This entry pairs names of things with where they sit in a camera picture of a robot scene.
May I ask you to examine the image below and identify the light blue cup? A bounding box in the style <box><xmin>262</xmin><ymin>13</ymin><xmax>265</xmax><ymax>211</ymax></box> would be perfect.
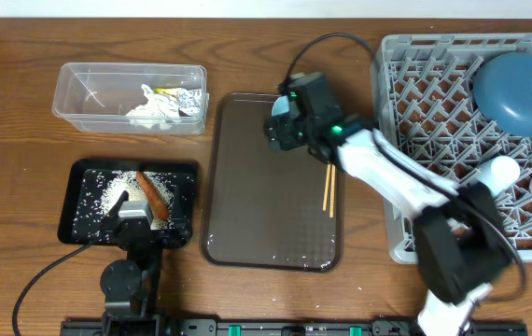
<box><xmin>475</xmin><ymin>156</ymin><xmax>520</xmax><ymax>197</ymax></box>

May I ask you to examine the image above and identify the orange carrot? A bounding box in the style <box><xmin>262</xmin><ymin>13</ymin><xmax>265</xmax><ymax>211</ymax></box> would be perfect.
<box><xmin>136</xmin><ymin>172</ymin><xmax>170</xmax><ymax>221</ymax></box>

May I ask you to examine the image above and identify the light blue bowl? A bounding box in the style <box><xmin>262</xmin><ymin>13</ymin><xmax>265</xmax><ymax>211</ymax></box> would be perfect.
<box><xmin>272</xmin><ymin>95</ymin><xmax>290</xmax><ymax>117</ymax></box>

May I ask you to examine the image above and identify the green snack wrapper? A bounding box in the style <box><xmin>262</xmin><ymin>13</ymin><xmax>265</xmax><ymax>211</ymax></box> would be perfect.
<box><xmin>154</xmin><ymin>88</ymin><xmax>203</xmax><ymax>117</ymax></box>

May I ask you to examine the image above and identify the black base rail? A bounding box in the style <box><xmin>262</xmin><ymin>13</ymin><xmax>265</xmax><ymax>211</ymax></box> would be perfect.
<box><xmin>59</xmin><ymin>318</ymin><xmax>528</xmax><ymax>336</ymax></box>

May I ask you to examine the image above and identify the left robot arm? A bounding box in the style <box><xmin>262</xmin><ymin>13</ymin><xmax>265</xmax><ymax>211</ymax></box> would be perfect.
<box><xmin>95</xmin><ymin>188</ymin><xmax>192</xmax><ymax>336</ymax></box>

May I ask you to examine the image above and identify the white rice pile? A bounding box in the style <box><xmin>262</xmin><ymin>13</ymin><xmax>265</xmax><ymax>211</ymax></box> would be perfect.
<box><xmin>59</xmin><ymin>168</ymin><xmax>196</xmax><ymax>245</ymax></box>

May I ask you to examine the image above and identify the black waste tray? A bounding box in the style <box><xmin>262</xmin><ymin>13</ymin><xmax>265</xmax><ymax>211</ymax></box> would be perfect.
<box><xmin>58</xmin><ymin>158</ymin><xmax>197</xmax><ymax>249</ymax></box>

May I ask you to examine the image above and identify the dark brown serving tray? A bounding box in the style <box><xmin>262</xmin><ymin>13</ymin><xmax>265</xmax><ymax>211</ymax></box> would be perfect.
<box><xmin>201</xmin><ymin>92</ymin><xmax>344</xmax><ymax>273</ymax></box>

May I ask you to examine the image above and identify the wooden chopstick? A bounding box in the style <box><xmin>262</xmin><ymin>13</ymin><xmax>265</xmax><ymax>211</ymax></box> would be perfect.
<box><xmin>322</xmin><ymin>164</ymin><xmax>332</xmax><ymax>211</ymax></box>
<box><xmin>327</xmin><ymin>164</ymin><xmax>336</xmax><ymax>218</ymax></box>

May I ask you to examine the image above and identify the white tissue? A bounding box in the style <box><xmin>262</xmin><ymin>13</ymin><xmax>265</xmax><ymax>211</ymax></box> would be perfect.
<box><xmin>126</xmin><ymin>84</ymin><xmax>181</xmax><ymax>130</ymax></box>

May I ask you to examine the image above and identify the clear plastic bin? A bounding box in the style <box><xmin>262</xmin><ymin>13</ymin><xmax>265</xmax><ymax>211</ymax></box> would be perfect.
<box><xmin>52</xmin><ymin>63</ymin><xmax>209</xmax><ymax>134</ymax></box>

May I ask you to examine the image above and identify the blue plate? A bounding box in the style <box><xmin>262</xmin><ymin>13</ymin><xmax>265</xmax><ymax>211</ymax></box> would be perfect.
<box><xmin>472</xmin><ymin>52</ymin><xmax>532</xmax><ymax>137</ymax></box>

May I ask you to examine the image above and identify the grey dishwasher rack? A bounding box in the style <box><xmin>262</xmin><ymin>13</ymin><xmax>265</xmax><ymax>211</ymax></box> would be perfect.
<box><xmin>371</xmin><ymin>33</ymin><xmax>532</xmax><ymax>262</ymax></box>

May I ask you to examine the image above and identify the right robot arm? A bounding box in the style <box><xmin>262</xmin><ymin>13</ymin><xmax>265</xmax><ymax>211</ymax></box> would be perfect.
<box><xmin>264</xmin><ymin>113</ymin><xmax>520</xmax><ymax>335</ymax></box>

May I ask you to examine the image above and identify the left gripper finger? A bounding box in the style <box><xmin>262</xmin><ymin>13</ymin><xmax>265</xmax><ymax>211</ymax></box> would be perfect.
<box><xmin>105</xmin><ymin>191</ymin><xmax>129</xmax><ymax>221</ymax></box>
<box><xmin>169</xmin><ymin>186</ymin><xmax>191</xmax><ymax>243</ymax></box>

